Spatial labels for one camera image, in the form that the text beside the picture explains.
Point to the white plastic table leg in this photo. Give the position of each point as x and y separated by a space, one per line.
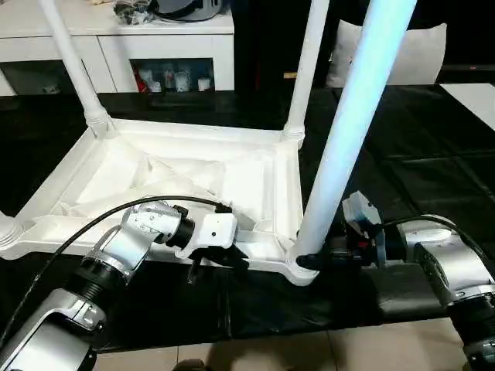
348 116
305 65
73 65
7 232

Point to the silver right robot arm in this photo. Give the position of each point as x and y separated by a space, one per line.
444 251

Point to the black padded mat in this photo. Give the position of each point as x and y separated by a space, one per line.
425 154

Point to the small red item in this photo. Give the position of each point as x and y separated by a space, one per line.
141 79

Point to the white flat board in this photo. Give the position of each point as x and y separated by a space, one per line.
472 104

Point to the grey pillow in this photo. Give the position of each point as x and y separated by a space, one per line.
417 58

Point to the black cabinet with yellow label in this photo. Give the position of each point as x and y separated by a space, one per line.
270 46

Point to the white cabinet with glass doors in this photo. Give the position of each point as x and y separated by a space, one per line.
96 42

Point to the dark round object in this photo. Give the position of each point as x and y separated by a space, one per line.
189 9

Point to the small tan toy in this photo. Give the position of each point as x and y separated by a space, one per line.
98 2

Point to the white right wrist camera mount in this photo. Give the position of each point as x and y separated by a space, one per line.
361 210

